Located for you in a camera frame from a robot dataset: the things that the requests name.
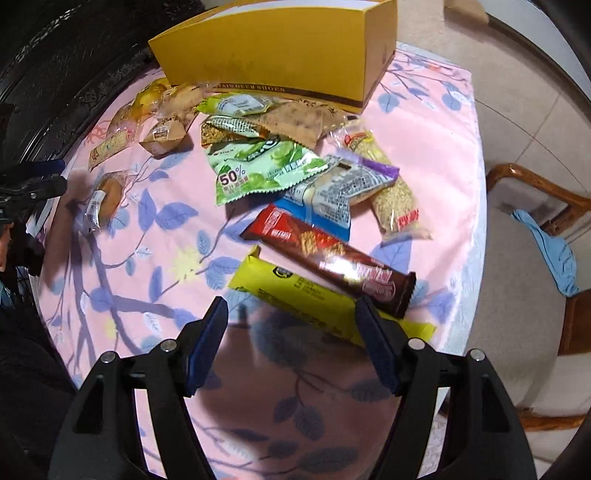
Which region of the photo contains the clear bread pack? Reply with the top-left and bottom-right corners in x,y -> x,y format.
156,84 -> 206,118

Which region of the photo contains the small kraft snack pack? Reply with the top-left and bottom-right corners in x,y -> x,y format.
139,114 -> 193,157

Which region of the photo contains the green label snack pack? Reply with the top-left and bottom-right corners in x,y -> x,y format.
197,93 -> 279,117

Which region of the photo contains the dark carved wooden bench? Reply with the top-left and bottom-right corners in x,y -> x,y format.
1,1 -> 205,168

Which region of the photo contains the green grape candy packet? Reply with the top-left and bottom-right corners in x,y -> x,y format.
205,136 -> 329,206

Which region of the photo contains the yellow cardboard box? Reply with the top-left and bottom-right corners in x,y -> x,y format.
149,1 -> 398,113

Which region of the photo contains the yellow cake pack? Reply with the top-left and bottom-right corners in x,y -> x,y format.
88,77 -> 170,171

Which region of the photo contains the wooden armchair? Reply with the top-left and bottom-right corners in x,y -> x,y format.
444,163 -> 590,432

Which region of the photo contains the brown chocolate wafer bar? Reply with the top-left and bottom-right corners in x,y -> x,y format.
242,204 -> 417,319

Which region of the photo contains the puffed rice bar pack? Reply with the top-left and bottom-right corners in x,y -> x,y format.
331,119 -> 432,244

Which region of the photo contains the yellow snack bar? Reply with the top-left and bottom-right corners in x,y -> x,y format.
227,244 -> 438,348

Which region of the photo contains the pink floral tablecloth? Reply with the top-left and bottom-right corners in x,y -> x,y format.
37,44 -> 486,479

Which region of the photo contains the purple edged biscuit pack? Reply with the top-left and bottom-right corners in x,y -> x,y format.
274,149 -> 400,242

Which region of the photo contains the blue cloth on chair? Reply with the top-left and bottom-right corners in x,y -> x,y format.
511,209 -> 579,298

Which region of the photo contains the orange edged snack pack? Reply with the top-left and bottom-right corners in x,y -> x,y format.
200,115 -> 270,147

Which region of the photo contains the kraft peanut packet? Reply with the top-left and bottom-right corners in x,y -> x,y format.
246,99 -> 358,150

